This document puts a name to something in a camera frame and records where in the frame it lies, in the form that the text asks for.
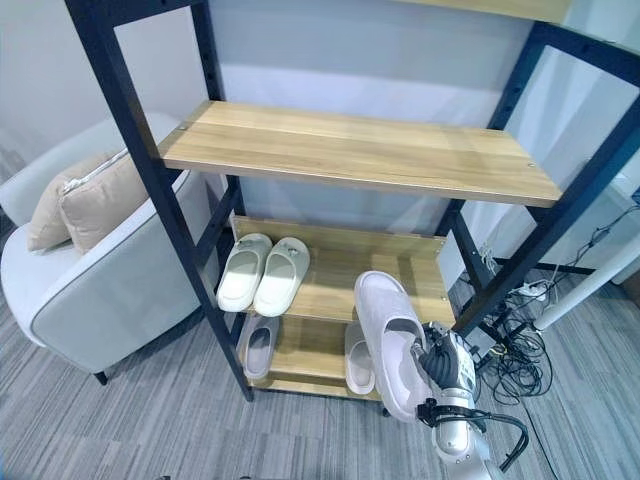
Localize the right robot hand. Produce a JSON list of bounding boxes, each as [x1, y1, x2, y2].
[[409, 321, 480, 399]]

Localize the grey fabric slipper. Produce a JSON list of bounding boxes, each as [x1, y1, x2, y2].
[[353, 270, 437, 424]]

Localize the wooden shelf board with slippers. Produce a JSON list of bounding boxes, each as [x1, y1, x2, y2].
[[214, 215, 457, 331]]

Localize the beige rubber slipper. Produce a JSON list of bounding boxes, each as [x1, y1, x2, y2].
[[344, 320, 377, 396]]

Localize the white power strip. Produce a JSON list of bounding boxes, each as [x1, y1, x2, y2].
[[515, 280, 550, 300]]

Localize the low wooden shelf board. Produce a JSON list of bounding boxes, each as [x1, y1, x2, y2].
[[237, 310, 384, 403]]

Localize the white desk leg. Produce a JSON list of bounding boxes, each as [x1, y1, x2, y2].
[[535, 164, 640, 333]]

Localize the cream rubber slipper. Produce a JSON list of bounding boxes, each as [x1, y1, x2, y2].
[[252, 236, 311, 317], [215, 232, 274, 312]]

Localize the grey rubber slipper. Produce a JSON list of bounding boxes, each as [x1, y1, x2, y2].
[[241, 313, 281, 380]]

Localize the large wooden shelf board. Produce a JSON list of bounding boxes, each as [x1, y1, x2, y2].
[[157, 99, 571, 209]]

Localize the light grey armchair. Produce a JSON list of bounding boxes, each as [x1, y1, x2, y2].
[[0, 110, 229, 386]]

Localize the wooden shelf board edge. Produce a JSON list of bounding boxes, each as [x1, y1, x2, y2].
[[384, 0, 573, 24]]

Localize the beige cushion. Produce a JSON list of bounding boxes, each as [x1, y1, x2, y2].
[[26, 147, 151, 255]]

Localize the tangled black cables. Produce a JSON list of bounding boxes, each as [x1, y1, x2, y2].
[[462, 209, 640, 402]]

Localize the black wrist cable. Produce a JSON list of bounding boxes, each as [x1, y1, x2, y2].
[[464, 407, 531, 474]]

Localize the black metal rack frame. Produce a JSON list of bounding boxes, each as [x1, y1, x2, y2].
[[63, 0, 640, 420]]

